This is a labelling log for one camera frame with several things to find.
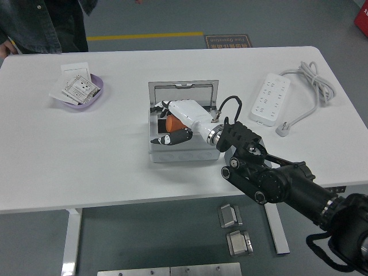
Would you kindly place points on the grey electrical box with lid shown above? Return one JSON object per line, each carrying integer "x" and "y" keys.
{"x": 184, "y": 156}

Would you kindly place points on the plain white switch plate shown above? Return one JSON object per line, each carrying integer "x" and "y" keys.
{"x": 74, "y": 69}

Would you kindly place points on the black table control panel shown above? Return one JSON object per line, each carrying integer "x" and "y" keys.
{"x": 340, "y": 189}

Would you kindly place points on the socket panel with printed label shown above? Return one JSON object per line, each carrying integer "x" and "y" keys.
{"x": 79, "y": 87}

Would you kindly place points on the orange cylinder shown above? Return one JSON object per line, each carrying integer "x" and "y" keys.
{"x": 172, "y": 123}

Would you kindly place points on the white power strip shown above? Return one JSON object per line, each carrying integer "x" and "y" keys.
{"x": 268, "y": 97}

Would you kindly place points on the brown floor sign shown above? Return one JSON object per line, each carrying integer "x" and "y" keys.
{"x": 227, "y": 41}

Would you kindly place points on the metal bracket block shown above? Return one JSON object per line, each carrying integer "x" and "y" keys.
{"x": 238, "y": 244}
{"x": 228, "y": 215}

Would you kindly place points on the person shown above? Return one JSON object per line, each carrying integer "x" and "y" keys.
{"x": 34, "y": 23}

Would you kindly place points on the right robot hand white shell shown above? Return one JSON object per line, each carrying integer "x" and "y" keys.
{"x": 189, "y": 112}

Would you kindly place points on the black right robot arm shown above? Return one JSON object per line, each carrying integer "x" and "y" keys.
{"x": 287, "y": 178}

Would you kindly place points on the person's hand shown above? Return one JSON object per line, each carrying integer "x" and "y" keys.
{"x": 4, "y": 48}

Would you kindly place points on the white table leg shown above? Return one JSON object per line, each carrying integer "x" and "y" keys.
{"x": 279, "y": 230}
{"x": 72, "y": 244}

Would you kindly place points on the purple plastic tray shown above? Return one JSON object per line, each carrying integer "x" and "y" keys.
{"x": 99, "y": 82}

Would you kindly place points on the metal base plate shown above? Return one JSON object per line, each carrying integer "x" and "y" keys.
{"x": 205, "y": 270}
{"x": 132, "y": 272}

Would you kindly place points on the red object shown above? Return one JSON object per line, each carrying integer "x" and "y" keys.
{"x": 362, "y": 17}

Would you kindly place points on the white wall panel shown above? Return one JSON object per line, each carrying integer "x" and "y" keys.
{"x": 56, "y": 90}

